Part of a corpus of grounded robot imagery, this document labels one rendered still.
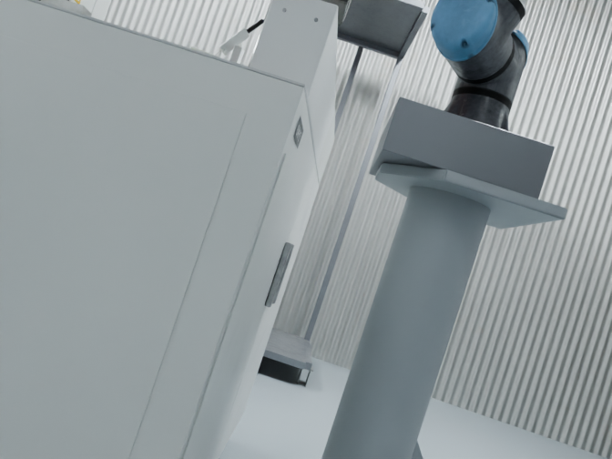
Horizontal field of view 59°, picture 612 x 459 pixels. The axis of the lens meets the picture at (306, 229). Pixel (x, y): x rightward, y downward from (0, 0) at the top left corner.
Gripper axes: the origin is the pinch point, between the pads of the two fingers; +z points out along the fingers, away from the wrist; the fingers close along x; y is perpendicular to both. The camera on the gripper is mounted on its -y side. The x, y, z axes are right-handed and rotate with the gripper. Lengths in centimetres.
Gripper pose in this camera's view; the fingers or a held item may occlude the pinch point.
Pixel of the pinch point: (339, 24)
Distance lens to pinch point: 125.1
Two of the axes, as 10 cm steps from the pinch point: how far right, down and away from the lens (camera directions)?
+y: -9.5, -3.1, 0.6
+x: -0.4, -0.5, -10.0
